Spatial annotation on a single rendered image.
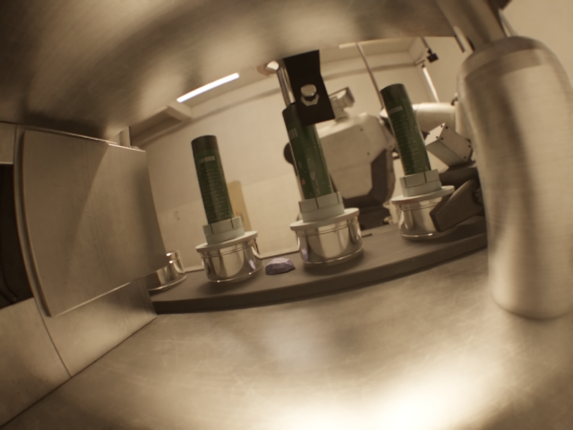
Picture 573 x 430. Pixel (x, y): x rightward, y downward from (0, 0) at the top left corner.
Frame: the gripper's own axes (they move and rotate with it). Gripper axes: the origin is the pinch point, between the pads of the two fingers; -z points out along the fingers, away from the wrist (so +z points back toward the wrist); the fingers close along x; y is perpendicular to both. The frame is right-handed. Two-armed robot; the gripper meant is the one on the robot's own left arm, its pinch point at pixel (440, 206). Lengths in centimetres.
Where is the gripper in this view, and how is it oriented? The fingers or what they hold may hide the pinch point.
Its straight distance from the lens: 27.4
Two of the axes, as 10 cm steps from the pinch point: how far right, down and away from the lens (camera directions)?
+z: 8.6, -4.7, -1.7
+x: 1.5, -0.8, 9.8
